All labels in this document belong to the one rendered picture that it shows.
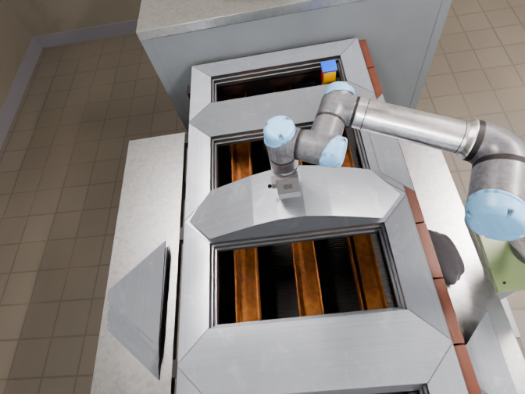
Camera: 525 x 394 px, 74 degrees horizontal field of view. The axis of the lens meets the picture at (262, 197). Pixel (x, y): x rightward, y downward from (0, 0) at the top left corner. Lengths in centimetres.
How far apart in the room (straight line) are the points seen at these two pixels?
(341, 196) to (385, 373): 49
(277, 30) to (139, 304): 121
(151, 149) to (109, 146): 126
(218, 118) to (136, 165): 42
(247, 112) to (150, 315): 83
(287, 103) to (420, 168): 58
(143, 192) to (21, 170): 179
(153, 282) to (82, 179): 164
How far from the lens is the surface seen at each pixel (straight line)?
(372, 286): 127
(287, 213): 103
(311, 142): 81
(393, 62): 190
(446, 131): 89
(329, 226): 114
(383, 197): 117
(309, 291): 126
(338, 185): 111
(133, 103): 306
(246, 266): 131
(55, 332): 242
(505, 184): 85
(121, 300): 131
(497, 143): 90
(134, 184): 155
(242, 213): 109
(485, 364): 127
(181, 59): 174
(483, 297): 136
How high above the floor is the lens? 190
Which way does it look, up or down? 60 degrees down
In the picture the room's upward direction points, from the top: 17 degrees counter-clockwise
